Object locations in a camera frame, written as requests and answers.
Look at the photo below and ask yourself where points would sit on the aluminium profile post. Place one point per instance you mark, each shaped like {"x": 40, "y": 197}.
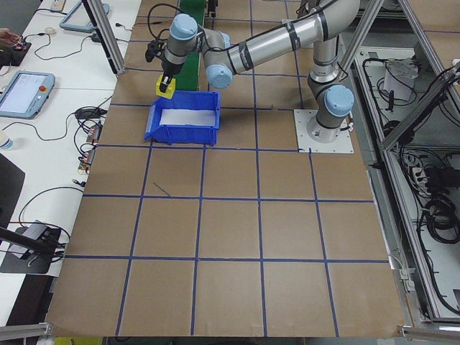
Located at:
{"x": 108, "y": 43}
{"x": 359, "y": 36}

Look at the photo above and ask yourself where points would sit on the aluminium profile bar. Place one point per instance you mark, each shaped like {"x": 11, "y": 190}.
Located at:
{"x": 429, "y": 331}
{"x": 25, "y": 329}

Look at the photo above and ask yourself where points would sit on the small grey box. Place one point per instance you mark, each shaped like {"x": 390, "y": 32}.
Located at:
{"x": 36, "y": 230}

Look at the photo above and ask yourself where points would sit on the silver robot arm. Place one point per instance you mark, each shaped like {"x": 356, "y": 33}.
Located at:
{"x": 269, "y": 46}

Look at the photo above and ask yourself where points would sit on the small circuit board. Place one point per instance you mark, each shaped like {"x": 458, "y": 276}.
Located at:
{"x": 86, "y": 159}
{"x": 94, "y": 133}

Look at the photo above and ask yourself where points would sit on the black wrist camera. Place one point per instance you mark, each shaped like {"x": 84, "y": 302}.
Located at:
{"x": 151, "y": 52}

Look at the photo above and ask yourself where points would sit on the grey equipment box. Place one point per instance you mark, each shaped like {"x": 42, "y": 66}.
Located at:
{"x": 399, "y": 77}

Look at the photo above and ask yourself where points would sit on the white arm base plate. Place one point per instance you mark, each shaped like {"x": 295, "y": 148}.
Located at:
{"x": 341, "y": 145}

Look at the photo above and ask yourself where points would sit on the black monitor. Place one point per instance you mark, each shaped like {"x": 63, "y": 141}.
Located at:
{"x": 9, "y": 187}

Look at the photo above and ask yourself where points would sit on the V-shaped metal bar frame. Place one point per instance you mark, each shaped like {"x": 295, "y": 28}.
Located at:
{"x": 413, "y": 118}

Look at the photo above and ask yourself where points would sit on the green conveyor belt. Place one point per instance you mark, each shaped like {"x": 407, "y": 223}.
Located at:
{"x": 188, "y": 75}

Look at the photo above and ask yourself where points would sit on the grey metal bracket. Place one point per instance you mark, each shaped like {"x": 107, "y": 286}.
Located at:
{"x": 406, "y": 278}

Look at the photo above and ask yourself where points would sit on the black box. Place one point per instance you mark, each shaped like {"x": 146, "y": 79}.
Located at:
{"x": 440, "y": 178}

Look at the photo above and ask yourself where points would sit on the yellow foam block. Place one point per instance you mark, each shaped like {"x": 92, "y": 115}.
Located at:
{"x": 173, "y": 90}

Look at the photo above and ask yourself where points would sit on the white tape roll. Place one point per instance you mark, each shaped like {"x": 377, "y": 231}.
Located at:
{"x": 51, "y": 31}

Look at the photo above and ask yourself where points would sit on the blue grey teach pendant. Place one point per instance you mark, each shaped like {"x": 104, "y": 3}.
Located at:
{"x": 21, "y": 95}
{"x": 77, "y": 19}

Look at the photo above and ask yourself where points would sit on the black circuit board red parts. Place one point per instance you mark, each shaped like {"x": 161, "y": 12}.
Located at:
{"x": 21, "y": 47}

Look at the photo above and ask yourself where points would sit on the blue plastic bin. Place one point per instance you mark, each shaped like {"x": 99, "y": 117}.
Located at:
{"x": 179, "y": 136}

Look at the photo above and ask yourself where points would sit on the white paper cup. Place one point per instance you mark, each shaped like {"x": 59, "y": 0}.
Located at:
{"x": 5, "y": 142}

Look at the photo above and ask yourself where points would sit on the bystander bare hand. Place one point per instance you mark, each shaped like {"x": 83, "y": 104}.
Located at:
{"x": 6, "y": 34}

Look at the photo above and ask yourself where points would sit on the black power adapter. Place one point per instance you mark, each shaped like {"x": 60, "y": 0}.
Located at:
{"x": 86, "y": 114}
{"x": 97, "y": 37}

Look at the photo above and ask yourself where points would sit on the white foam pad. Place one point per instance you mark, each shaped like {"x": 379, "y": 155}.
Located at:
{"x": 187, "y": 116}

